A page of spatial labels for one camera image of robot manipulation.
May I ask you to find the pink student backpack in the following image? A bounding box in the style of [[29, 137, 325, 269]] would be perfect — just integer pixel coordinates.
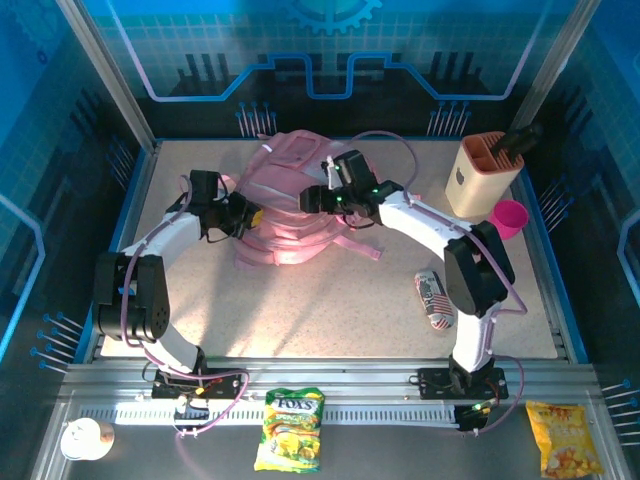
[[219, 129, 385, 271]]

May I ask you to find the flag pattern can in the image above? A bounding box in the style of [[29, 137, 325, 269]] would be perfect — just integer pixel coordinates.
[[414, 268, 455, 330]]

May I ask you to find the green yellow candy bag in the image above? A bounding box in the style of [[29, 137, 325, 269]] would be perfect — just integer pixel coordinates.
[[253, 387, 326, 474]]

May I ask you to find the yellow snack bag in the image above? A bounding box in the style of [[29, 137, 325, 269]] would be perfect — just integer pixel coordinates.
[[525, 401, 604, 479]]

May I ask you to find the cream holder with orange rim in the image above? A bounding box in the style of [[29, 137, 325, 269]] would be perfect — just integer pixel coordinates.
[[446, 131, 525, 219]]

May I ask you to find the magenta plastic goblet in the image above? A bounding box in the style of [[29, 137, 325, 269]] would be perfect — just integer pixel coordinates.
[[488, 199, 530, 241]]

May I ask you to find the black controller box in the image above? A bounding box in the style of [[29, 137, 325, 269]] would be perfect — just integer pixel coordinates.
[[453, 402, 496, 432], [173, 399, 211, 424]]

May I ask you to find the slotted metal strip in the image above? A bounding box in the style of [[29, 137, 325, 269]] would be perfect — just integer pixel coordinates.
[[79, 405, 459, 427]]

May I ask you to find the white paper cup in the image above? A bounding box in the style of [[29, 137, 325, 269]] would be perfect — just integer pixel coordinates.
[[60, 418, 115, 461]]

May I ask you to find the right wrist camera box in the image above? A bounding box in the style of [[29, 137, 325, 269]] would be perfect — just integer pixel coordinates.
[[319, 155, 337, 190]]

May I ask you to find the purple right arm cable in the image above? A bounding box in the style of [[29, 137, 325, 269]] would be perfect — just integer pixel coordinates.
[[352, 130, 529, 436]]

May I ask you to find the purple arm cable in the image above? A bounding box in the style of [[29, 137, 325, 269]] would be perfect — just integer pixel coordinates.
[[352, 130, 529, 436], [119, 172, 251, 441]]

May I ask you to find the aluminium mounting rail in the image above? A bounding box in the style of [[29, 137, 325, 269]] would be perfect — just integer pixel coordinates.
[[62, 357, 599, 401]]

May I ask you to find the black handle in holder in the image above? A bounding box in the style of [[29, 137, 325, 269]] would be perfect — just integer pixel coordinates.
[[492, 122, 545, 156]]

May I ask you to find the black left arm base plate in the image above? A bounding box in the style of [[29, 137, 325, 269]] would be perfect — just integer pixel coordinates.
[[151, 367, 251, 401]]

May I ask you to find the aluminium frame post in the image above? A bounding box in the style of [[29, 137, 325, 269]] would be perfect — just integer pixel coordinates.
[[508, 0, 604, 144], [55, 0, 160, 154]]

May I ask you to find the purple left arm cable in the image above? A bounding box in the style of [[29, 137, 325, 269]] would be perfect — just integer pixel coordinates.
[[119, 172, 251, 441]]

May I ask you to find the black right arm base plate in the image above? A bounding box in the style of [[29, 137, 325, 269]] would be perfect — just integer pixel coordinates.
[[417, 367, 509, 401]]

